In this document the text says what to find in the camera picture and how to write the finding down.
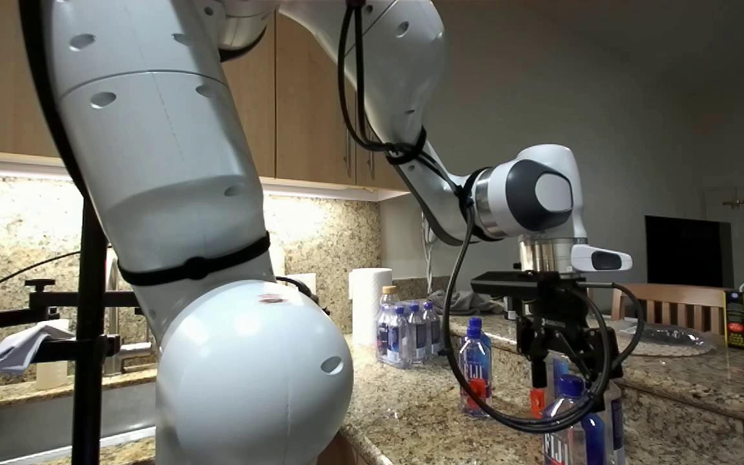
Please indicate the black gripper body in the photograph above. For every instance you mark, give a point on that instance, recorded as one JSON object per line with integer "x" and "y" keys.
{"x": 556, "y": 317}

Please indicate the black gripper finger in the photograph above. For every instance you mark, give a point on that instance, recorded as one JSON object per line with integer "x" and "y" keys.
{"x": 604, "y": 352}
{"x": 537, "y": 363}

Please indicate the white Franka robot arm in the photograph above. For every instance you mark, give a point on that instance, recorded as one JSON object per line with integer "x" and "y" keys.
{"x": 174, "y": 156}

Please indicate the shrink-wrapped water bottle pack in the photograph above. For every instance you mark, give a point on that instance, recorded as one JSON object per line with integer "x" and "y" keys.
{"x": 405, "y": 337}

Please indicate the small glass dish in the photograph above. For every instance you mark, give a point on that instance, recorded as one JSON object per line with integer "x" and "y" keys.
{"x": 660, "y": 334}

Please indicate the wooden slatted chair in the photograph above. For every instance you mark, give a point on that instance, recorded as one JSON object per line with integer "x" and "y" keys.
{"x": 673, "y": 303}

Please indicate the grey cloth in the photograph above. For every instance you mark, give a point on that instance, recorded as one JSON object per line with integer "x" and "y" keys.
{"x": 467, "y": 301}

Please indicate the black flat screen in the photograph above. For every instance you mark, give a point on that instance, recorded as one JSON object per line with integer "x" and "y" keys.
{"x": 685, "y": 250}

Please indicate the black orange drink carton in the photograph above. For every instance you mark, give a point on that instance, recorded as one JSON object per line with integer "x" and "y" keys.
{"x": 737, "y": 321}

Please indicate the white paper towel roll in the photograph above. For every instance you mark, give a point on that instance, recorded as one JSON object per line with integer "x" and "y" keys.
{"x": 366, "y": 301}

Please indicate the white crumpled paper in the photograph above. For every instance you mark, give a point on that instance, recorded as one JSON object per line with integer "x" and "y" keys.
{"x": 25, "y": 345}

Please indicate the wooden wall cabinets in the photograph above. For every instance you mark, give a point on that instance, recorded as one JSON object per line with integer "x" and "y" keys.
{"x": 302, "y": 111}

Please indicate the black camera stand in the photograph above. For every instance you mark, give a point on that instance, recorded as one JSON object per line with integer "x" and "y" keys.
{"x": 87, "y": 345}

